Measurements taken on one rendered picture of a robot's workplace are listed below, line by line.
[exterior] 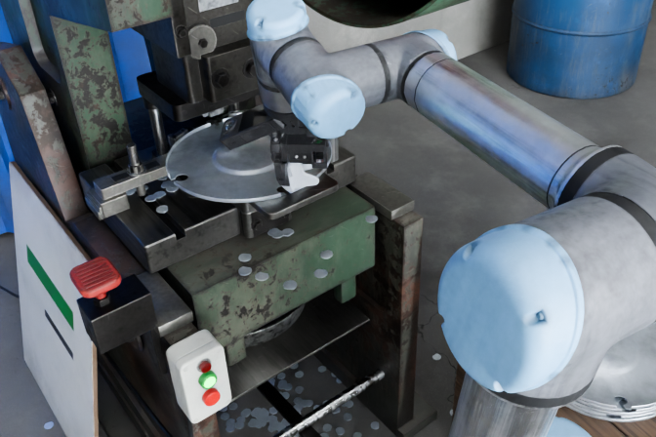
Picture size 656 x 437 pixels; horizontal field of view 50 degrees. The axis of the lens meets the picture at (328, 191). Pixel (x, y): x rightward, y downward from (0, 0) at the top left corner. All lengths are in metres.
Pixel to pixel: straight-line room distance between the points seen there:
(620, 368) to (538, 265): 0.94
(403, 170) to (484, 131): 1.92
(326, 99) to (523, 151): 0.22
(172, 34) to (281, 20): 0.29
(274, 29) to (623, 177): 0.43
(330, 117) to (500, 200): 1.77
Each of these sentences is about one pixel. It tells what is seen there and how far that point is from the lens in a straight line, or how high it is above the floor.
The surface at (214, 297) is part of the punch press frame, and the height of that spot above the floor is 0.62.
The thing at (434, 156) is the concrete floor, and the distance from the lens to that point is 2.74.
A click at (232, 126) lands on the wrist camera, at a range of 1.04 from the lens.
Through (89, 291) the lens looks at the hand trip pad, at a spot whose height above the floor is 0.76.
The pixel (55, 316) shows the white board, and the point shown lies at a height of 0.33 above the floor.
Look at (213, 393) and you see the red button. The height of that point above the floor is 0.55.
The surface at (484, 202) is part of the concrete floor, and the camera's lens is 2.50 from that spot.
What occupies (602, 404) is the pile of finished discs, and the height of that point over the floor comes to 0.39.
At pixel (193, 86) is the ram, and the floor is 0.92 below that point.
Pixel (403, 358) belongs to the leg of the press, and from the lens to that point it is 1.57.
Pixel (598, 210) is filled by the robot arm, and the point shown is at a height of 1.09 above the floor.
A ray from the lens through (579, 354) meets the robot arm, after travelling 0.55.
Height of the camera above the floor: 1.41
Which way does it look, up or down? 34 degrees down
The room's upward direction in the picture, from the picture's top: 2 degrees counter-clockwise
